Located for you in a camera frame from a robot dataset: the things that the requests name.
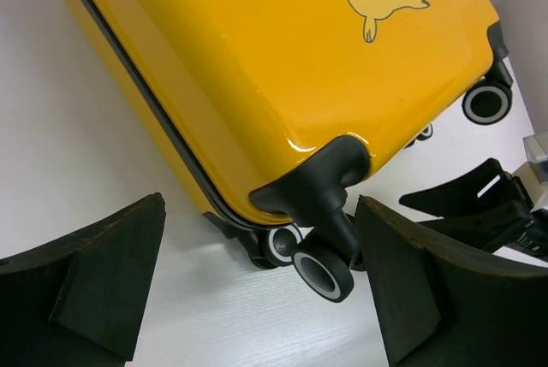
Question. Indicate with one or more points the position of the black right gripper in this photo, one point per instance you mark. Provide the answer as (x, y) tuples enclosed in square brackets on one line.
[(487, 208)]

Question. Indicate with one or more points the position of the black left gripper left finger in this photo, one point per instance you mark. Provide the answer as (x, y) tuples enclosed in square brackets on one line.
[(79, 300)]

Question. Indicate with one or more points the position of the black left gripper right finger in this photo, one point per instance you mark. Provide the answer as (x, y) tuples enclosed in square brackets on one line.
[(440, 302)]

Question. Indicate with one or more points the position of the yellow suitcase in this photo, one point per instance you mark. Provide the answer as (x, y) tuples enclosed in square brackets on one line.
[(268, 111)]

